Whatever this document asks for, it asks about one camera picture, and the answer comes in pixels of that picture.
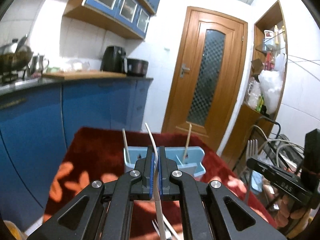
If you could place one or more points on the white plastic bag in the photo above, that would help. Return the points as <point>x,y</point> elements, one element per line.
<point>271,90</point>

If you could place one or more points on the blue wall cabinet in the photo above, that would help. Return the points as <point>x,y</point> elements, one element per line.
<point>117,12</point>

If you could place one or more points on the black air fryer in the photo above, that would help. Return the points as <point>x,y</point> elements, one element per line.
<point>112,60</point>

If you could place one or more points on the gas stove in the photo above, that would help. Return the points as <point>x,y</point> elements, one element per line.
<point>10,77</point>

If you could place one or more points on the red floral blanket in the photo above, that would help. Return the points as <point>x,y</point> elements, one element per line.
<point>100,150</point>

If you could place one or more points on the steel kettle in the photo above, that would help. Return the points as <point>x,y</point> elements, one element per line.
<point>38,65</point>

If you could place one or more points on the wooden shelf niche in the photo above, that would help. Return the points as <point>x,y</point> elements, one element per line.
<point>250,120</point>

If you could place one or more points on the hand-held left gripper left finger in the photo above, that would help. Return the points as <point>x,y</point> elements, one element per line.
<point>150,172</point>

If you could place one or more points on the blue utensil holder box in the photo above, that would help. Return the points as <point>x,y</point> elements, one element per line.
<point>188,158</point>

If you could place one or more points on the wooden cutting board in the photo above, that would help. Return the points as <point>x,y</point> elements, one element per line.
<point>82,74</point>

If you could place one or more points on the blue kitchen base cabinets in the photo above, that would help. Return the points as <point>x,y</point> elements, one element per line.
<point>32,130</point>

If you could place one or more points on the red bottles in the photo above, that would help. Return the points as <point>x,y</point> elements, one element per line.
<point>269,60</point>

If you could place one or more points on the person's right hand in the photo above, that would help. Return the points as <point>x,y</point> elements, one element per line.
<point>297,217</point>

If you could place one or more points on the wooden door with glass panel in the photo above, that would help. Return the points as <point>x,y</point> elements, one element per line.
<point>185,42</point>

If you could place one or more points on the white plastic fork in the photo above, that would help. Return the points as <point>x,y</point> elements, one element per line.
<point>252,150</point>

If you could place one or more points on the metal forks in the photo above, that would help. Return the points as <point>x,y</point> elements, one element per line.
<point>156,226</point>

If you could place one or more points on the wooden chopstick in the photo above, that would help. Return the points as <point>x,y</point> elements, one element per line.
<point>187,142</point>
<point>126,145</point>

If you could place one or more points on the steel wok with lid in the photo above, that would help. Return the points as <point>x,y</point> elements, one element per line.
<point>15,55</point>

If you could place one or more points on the white plastic jug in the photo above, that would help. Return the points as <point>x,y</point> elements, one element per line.
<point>268,36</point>

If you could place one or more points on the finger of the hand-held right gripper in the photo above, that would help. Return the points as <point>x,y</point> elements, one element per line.
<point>262,168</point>

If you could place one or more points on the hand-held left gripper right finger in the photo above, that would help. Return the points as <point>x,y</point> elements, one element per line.
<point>161,172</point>

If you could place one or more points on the black rice cooker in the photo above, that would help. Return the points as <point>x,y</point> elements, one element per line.
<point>137,67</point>

